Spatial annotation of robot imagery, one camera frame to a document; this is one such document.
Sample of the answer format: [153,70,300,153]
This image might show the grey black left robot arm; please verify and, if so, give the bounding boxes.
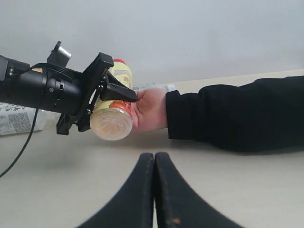
[0,53,137,135]

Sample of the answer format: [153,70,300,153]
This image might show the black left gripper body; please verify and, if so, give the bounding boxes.
[56,53,114,135]

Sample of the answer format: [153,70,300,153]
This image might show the white bottle green label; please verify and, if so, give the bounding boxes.
[133,83,176,92]

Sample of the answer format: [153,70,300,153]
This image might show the yellow juice bottle red cap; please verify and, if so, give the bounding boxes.
[90,58,133,141]

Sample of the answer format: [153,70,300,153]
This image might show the clear bottle white floral label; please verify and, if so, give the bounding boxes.
[0,103,60,135]

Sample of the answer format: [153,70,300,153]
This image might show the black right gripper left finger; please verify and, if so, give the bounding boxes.
[79,153,154,228]

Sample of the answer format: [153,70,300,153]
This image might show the black sleeved forearm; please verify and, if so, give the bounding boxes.
[166,76,304,152]

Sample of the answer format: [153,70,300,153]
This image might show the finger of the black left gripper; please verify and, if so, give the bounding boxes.
[76,114,91,132]
[99,71,137,103]

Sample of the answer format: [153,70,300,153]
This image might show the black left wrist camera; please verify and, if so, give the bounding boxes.
[47,41,72,67]

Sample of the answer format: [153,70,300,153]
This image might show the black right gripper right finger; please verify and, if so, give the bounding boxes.
[154,152,241,228]

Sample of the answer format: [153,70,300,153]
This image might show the person's open bare hand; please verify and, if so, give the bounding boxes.
[131,88,168,133]

